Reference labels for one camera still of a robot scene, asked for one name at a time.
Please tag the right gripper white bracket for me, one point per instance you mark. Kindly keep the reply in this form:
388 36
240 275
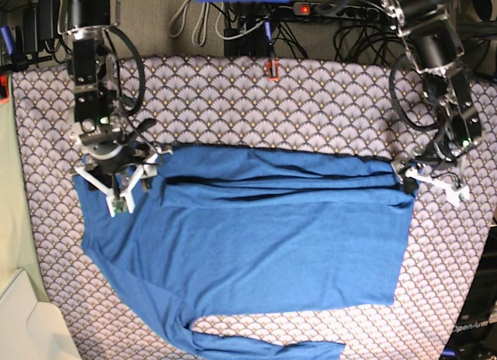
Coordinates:
116 181

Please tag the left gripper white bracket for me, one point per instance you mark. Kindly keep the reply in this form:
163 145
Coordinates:
410 176

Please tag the blue long-sleeve T-shirt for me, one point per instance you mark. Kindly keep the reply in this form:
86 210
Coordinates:
237 231

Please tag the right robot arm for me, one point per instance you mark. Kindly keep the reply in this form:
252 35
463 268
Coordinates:
116 155

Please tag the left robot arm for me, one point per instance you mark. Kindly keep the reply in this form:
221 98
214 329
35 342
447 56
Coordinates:
434 49

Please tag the patterned fan-motif tablecloth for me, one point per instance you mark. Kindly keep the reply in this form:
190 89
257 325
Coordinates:
318 106

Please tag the red clamp left edge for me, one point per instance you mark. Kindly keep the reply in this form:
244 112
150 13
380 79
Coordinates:
4 89

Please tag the black OpenArm case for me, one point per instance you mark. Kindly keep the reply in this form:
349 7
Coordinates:
474 335

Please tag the red black table clamp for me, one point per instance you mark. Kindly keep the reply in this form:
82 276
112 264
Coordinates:
272 69

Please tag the black adapter top left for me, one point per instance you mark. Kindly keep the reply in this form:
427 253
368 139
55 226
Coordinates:
40 26

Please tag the white plastic bin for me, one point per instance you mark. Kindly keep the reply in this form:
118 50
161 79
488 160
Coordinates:
31 329

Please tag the black power strip red switch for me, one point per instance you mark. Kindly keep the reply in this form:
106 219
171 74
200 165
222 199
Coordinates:
350 12

